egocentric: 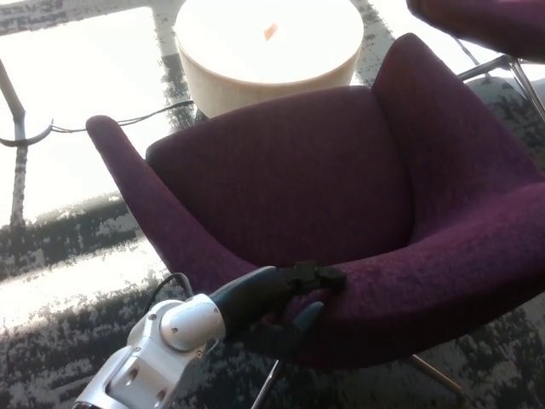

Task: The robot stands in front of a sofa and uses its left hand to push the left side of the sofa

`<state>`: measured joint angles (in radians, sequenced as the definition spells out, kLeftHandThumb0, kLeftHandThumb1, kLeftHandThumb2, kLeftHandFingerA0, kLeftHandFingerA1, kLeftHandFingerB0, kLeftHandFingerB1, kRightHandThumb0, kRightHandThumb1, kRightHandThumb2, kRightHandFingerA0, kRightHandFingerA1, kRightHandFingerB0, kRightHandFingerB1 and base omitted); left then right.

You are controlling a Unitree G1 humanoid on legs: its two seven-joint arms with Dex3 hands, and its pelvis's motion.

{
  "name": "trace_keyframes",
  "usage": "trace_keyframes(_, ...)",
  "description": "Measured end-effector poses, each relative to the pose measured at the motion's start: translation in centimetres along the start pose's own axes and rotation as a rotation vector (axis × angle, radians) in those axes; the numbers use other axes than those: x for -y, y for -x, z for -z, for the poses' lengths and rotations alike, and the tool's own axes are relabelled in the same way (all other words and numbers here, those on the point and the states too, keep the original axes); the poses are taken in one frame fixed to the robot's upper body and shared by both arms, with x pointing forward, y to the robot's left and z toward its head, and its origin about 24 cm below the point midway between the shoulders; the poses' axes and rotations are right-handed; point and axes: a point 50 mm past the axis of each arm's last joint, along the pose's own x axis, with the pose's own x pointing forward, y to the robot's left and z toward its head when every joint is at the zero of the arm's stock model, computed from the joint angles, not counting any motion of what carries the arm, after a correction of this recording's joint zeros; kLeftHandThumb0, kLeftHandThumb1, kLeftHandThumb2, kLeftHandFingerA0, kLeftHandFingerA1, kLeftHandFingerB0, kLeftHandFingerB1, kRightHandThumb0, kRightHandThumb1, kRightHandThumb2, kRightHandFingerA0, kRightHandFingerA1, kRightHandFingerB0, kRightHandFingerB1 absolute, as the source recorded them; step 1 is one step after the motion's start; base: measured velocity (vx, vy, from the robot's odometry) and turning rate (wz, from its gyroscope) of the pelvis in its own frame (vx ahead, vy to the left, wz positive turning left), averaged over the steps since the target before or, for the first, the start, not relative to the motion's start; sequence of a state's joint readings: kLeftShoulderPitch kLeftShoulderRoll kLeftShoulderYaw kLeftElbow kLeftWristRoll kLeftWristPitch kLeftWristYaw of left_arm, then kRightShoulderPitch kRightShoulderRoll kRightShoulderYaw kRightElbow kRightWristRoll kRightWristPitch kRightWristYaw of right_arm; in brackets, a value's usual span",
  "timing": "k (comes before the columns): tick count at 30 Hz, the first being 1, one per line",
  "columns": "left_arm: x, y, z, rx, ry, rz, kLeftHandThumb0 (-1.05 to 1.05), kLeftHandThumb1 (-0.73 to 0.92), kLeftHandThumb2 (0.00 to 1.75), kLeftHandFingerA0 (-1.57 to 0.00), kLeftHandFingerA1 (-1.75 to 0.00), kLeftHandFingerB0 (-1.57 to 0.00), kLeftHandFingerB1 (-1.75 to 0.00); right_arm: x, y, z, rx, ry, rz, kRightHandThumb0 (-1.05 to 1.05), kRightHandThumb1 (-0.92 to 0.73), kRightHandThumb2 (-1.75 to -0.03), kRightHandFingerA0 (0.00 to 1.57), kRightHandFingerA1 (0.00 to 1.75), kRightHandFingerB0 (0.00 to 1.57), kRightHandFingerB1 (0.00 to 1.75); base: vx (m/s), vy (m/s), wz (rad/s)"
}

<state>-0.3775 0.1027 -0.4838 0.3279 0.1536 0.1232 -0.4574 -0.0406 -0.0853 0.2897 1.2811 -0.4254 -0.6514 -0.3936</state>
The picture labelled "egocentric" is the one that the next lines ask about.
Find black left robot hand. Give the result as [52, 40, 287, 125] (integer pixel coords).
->
[210, 260, 348, 357]

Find purple upholstered swivel armchair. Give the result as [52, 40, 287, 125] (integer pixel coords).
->
[84, 32, 545, 409]

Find round beige side table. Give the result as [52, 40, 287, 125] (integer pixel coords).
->
[175, 0, 365, 119]

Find purple chair with chrome legs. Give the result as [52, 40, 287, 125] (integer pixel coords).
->
[406, 0, 545, 123]

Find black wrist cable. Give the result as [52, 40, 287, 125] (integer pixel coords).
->
[151, 272, 195, 306]

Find thin dark cable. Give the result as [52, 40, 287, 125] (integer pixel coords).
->
[453, 36, 482, 65]

